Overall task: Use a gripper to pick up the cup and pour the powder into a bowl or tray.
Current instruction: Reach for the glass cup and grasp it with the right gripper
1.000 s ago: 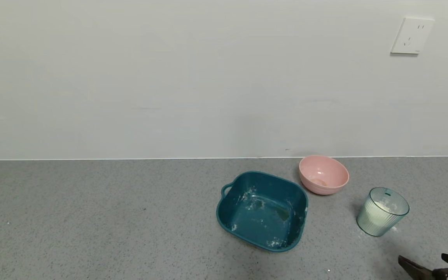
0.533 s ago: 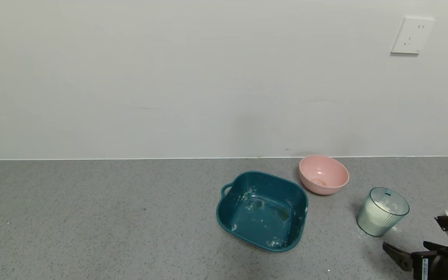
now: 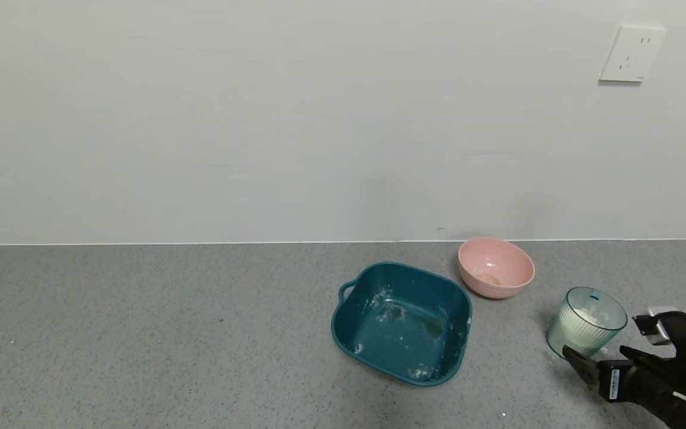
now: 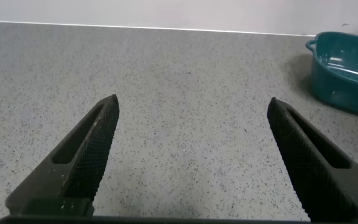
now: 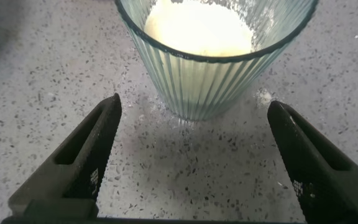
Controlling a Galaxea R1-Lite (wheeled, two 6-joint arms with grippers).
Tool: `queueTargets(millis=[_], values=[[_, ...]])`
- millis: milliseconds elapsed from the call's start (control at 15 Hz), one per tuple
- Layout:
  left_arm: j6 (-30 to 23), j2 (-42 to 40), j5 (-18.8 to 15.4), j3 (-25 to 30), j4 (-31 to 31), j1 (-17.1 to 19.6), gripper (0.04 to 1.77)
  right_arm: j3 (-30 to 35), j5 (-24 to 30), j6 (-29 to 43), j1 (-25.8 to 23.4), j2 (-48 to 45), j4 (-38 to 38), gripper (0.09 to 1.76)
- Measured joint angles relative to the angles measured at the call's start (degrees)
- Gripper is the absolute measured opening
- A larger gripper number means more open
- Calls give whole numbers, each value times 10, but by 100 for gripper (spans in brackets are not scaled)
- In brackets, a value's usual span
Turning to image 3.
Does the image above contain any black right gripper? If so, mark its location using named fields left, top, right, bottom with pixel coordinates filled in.
left=562, top=344, right=686, bottom=413

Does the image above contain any clear ribbed plastic cup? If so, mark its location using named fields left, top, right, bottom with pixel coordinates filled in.
left=545, top=287, right=628, bottom=360

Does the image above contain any pink plastic bowl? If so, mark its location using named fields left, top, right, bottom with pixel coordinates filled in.
left=458, top=237, right=537, bottom=300

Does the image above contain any white wall socket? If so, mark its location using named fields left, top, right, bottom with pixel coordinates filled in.
left=598, top=25, right=667, bottom=83

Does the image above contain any teal square plastic basin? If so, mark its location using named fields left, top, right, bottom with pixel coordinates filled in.
left=330, top=262, right=473, bottom=387

